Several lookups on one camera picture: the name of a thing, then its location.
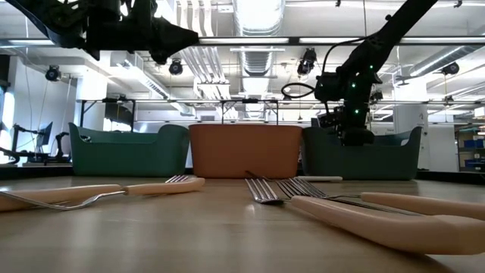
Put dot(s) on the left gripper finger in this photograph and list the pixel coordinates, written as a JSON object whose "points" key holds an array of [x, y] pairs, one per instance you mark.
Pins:
{"points": [[170, 36], [161, 56]]}

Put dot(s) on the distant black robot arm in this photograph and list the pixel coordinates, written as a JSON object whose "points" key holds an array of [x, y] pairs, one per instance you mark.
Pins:
{"points": [[41, 155]]}

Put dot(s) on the monitor on arm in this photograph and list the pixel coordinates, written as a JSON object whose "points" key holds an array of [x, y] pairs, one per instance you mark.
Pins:
{"points": [[44, 132]]}

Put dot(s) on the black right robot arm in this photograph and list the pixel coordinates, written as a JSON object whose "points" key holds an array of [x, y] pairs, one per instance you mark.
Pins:
{"points": [[390, 26]]}

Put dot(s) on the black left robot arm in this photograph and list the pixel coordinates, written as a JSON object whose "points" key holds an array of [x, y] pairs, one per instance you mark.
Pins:
{"points": [[45, 22]]}

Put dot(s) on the black ceiling fixture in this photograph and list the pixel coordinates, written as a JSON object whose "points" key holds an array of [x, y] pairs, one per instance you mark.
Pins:
{"points": [[53, 73], [377, 96], [307, 62], [450, 68], [175, 67]]}

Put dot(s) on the black monitor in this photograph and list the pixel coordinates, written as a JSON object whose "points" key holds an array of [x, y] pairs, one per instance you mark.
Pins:
{"points": [[315, 122]]}

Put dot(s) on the teal plastic bin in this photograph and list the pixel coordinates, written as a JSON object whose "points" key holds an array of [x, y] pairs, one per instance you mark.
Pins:
{"points": [[360, 163]]}

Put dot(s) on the white cabinet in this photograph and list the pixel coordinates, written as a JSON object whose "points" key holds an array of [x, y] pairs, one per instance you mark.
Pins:
{"points": [[411, 129]]}

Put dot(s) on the thin vertical pole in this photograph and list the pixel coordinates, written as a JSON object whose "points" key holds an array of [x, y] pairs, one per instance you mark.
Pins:
{"points": [[365, 19]]}

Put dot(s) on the green plastic bin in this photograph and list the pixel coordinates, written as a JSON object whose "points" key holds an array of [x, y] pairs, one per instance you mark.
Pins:
{"points": [[129, 155]]}

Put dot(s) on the orange plastic bin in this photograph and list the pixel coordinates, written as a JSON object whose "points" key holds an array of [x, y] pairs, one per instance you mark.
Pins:
{"points": [[246, 151]]}

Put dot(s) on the shelf with blue bins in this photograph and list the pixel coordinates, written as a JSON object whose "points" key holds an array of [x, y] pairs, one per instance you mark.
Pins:
{"points": [[471, 148]]}

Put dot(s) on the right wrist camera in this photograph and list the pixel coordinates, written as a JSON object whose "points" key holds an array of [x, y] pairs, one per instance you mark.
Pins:
{"points": [[329, 87]]}

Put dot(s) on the black overhead frame beam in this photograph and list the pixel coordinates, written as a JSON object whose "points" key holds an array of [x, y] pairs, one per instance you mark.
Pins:
{"points": [[246, 41]]}

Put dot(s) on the silver ceiling duct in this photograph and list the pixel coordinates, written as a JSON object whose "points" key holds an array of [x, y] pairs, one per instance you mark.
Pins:
{"points": [[257, 19]]}

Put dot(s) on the black aluminium table frame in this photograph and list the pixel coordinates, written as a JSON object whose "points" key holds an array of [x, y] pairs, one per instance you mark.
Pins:
{"points": [[38, 172]]}

